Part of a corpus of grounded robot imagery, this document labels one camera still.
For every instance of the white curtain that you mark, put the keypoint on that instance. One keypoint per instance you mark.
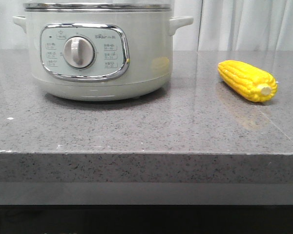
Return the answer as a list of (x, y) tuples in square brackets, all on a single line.
[(219, 25)]

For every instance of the pale green electric cooking pot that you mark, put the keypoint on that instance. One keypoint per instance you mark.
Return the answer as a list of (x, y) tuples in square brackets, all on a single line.
[(100, 54)]

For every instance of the glass pot lid steel rim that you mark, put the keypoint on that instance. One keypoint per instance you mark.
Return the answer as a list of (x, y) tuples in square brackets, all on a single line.
[(98, 4)]

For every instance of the yellow corn cob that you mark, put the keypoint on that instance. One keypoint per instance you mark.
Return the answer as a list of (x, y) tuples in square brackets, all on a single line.
[(252, 83)]

